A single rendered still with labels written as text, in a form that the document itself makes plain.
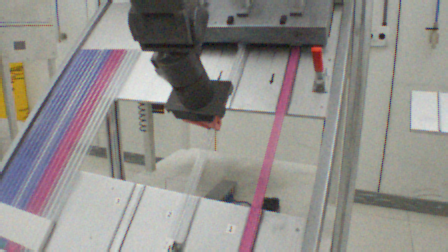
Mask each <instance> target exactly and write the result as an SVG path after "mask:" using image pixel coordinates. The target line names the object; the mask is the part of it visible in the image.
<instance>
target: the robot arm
mask: <svg viewBox="0 0 448 252"><path fill-rule="evenodd" d="M129 2H130V4H131V8H130V9H129V11H128V27H129V30H130V32H131V36H132V37H133V40H134V41H135V42H138V43H139V45H140V48H141V50H142V52H150V51H155V52H154V60H155V61H156V63H157V65H158V66H159V68H160V69H161V71H162V73H163V74H164V76H165V77H166V79H167V81H168V82H169V84H170V85H171V87H172V90H171V92H170V95H169V98H168V99H167V101H166V104H165V106H164V108H165V109H166V111H167V112H168V113H170V111H171V112H172V114H174V116H175V118H176V119H182V121H183V122H187V123H190V124H192V125H198V126H200V127H203V128H206V129H208V128H209V127H212V128H213V129H214V130H217V131H220V127H221V125H222V119H223V117H224V116H225V111H226V108H225V105H226V103H227V101H228V97H229V95H231V94H232V93H233V91H234V86H233V84H232V82H231V81H222V80H212V79H209V76H208V74H207V73H206V70H205V68H204V65H203V64H202V62H201V59H200V58H199V55H198V53H201V47H202V46H203V43H204V37H205V33H206V30H207V23H208V20H209V14H208V12H207V9H205V7H203V6H202V4H200V0H129Z"/></svg>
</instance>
